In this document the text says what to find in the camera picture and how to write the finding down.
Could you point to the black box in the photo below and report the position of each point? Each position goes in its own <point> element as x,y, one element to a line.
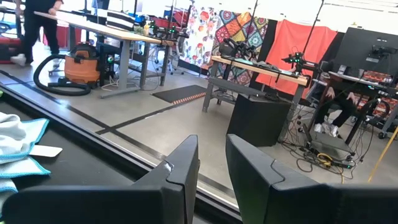
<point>258,121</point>

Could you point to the white towel with blue edge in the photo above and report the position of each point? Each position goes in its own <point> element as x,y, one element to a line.
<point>15,137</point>
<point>21,169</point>
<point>6,186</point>

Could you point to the orange shop vacuum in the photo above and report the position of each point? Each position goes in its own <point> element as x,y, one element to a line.
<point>81,70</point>
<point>62,90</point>

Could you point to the dark desk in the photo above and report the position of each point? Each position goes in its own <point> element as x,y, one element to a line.
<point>357,82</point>

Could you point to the yellow stick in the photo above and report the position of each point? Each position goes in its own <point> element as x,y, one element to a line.
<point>382,155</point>

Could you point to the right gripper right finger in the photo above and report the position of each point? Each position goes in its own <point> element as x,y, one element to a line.
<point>264,193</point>

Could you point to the grey wooden-top workbench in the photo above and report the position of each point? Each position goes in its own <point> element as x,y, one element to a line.
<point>261,71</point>

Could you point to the orange cloth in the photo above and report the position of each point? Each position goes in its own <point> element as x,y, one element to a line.
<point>289,40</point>

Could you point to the robot arms on long table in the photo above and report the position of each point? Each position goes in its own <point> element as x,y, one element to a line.
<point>168,31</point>

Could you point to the large white towel tag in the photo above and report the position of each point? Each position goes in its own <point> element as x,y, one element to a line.
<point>46,151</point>

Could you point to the black stand pole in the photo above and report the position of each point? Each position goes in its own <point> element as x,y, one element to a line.
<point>314,25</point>
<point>252,17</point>

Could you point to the office chair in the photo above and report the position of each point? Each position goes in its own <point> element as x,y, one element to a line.
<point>178,53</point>

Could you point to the large black monitor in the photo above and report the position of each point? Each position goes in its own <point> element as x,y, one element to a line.
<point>357,46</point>

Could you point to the black floor mat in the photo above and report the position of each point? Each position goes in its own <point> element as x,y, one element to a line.
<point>180,93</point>

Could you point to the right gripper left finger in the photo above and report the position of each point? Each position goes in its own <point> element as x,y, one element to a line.
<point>174,193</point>

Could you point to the colourful patchwork cloth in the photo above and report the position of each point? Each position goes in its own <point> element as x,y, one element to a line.
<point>236,28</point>

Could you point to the black white striped bag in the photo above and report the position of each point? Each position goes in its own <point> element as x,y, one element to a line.
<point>119,20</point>

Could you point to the red box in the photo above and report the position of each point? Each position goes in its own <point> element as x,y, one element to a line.
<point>63,35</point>

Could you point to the person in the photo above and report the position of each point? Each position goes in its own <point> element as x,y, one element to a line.
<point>34,28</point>
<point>339,109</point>

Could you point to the black computer tower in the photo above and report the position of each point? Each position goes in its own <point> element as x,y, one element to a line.
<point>104,65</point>

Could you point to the black background robot arm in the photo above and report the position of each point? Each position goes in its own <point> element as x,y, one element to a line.
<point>233,48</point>

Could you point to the long wooden table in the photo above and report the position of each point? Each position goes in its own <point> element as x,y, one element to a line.
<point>109,31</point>

